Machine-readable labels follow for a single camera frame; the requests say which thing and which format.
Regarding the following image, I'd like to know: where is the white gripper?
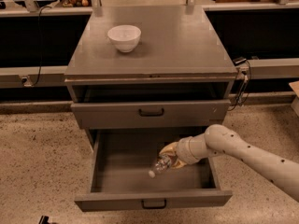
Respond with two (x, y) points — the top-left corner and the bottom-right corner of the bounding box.
(159, 134), (215, 169)

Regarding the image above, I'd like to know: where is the clear plastic water bottle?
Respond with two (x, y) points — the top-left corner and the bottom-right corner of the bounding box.
(149, 154), (173, 178)

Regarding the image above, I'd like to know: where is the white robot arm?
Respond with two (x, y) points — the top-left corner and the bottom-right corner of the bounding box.
(151, 124), (299, 201)

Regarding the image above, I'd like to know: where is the open grey middle drawer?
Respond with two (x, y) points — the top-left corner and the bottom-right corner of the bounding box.
(75, 127), (232, 212)

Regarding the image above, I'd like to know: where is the grey drawer cabinet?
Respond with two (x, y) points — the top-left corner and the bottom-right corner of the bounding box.
(65, 6), (236, 145)

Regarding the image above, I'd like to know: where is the small black box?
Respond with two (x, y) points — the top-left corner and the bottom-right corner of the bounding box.
(233, 57), (247, 65)

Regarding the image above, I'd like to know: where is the white ceramic bowl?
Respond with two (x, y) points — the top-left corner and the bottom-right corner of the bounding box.
(107, 25), (141, 52)

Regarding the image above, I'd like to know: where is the black object floor bottom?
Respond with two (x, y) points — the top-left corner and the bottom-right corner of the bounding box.
(38, 216), (50, 224)

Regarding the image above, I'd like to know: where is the black drawer handle lower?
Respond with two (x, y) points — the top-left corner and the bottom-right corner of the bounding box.
(141, 199), (167, 210)

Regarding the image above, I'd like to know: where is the black drawer handle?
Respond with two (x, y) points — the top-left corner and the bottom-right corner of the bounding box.
(141, 199), (167, 210)
(138, 108), (164, 117)

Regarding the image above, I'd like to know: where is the black drawer handle upper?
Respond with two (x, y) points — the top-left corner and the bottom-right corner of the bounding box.
(138, 108), (164, 117)

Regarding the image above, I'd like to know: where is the black cables right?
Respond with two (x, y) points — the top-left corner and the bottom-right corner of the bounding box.
(228, 59), (252, 112)

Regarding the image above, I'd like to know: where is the black power cable left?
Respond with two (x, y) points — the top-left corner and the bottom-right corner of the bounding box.
(21, 5), (53, 88)

